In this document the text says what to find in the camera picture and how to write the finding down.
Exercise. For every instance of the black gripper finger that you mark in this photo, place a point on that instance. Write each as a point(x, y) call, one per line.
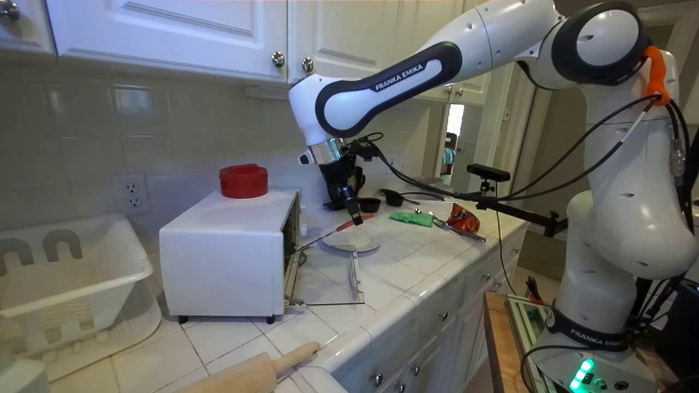
point(351, 206)
point(357, 219)

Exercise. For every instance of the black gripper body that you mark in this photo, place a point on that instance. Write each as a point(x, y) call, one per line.
point(343, 180)

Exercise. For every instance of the orange-handled metal spatula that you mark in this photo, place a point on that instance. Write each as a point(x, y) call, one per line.
point(335, 229)

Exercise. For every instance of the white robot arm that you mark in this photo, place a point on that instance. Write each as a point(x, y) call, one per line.
point(630, 223)

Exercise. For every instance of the white round plate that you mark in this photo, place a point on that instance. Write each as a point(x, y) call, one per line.
point(353, 241)

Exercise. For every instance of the glass oven door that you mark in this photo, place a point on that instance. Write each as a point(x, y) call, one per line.
point(323, 278)

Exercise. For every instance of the white toaster oven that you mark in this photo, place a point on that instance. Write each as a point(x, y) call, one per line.
point(227, 255)

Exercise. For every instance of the black small measuring cup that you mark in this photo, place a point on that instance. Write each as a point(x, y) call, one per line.
point(370, 203)

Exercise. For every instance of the green flat packet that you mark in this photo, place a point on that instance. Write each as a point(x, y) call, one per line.
point(418, 219)

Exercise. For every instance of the red cylindrical container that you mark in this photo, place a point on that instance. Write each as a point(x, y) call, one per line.
point(244, 182)

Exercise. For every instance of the red snack bag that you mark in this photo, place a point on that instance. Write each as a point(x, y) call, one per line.
point(464, 220)

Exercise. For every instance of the white upper cabinets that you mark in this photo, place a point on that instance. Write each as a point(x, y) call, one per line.
point(251, 40)

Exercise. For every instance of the white lower cabinet drawers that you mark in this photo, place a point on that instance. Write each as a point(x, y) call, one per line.
point(434, 341)

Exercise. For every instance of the wooden rolling pin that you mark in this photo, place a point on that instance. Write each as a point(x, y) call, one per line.
point(259, 373)

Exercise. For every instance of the white dish rack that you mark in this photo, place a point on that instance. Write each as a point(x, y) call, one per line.
point(67, 282)

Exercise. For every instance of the black camera on stand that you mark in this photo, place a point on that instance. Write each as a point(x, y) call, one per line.
point(488, 198)

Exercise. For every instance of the white wall outlet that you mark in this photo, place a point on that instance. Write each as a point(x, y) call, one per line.
point(132, 195)

